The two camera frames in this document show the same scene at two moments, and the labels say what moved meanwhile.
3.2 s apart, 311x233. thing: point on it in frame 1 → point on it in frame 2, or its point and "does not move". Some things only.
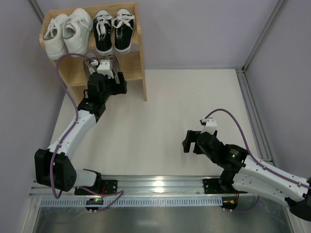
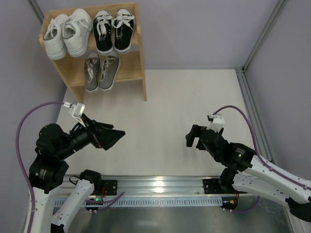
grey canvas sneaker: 91,62 does not move
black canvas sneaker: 102,29 does not move
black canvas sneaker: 124,23 does not move
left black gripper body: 119,82 → 94,135
